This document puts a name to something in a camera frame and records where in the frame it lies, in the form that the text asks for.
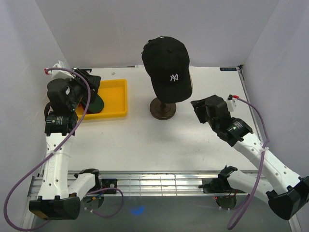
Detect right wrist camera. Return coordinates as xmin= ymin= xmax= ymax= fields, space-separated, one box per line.
xmin=225 ymin=94 xmax=239 ymax=112

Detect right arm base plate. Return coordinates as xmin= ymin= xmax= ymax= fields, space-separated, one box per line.
xmin=199 ymin=178 xmax=232 ymax=193

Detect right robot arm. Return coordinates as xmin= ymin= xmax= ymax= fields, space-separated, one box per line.
xmin=191 ymin=95 xmax=309 ymax=220

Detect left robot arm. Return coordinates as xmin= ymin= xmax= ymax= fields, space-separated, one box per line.
xmin=29 ymin=69 xmax=102 ymax=220

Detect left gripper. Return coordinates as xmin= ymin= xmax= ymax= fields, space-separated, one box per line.
xmin=65 ymin=68 xmax=101 ymax=110

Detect beige cap black letter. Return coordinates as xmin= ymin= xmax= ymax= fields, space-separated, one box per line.
xmin=189 ymin=73 xmax=193 ymax=95

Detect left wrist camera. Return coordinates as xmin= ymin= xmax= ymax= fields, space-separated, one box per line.
xmin=44 ymin=60 xmax=73 ymax=80

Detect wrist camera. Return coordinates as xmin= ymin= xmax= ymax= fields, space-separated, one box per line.
xmin=44 ymin=60 xmax=73 ymax=80
xmin=225 ymin=94 xmax=239 ymax=112

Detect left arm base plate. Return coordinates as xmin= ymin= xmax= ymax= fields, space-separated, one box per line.
xmin=98 ymin=178 xmax=118 ymax=194

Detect dark green cap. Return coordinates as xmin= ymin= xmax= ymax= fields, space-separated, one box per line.
xmin=80 ymin=94 xmax=105 ymax=114

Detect aluminium frame rail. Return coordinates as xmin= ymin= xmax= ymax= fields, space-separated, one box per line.
xmin=28 ymin=170 xmax=278 ymax=198

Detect beige mannequin head stand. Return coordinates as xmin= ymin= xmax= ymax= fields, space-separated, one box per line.
xmin=150 ymin=98 xmax=177 ymax=120

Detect yellow plastic tray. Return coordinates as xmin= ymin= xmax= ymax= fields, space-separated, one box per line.
xmin=84 ymin=79 xmax=127 ymax=120

